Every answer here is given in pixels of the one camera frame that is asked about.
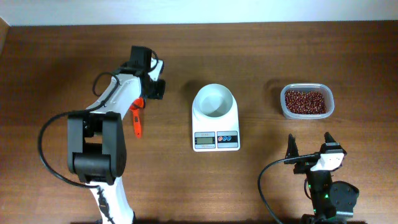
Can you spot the orange plastic scoop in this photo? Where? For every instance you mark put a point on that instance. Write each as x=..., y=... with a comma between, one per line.
x=135, y=109

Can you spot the white round bowl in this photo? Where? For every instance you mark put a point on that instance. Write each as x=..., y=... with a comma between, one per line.
x=213, y=100

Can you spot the red beans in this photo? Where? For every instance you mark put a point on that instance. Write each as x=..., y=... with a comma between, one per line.
x=300, y=102

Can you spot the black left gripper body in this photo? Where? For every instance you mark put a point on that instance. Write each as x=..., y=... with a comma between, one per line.
x=157, y=89

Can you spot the clear plastic container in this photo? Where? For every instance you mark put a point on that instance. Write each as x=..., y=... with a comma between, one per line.
x=307, y=87

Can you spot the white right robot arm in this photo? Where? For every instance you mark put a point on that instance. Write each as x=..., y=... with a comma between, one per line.
x=332, y=202

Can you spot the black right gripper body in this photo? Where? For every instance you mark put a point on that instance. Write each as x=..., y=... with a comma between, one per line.
x=304, y=167

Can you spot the white digital kitchen scale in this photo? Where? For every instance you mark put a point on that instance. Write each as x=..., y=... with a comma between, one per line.
x=216, y=134

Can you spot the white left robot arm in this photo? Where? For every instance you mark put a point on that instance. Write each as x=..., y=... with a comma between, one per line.
x=96, y=143

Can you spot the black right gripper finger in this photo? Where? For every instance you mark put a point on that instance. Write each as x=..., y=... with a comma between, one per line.
x=329, y=140
x=292, y=150

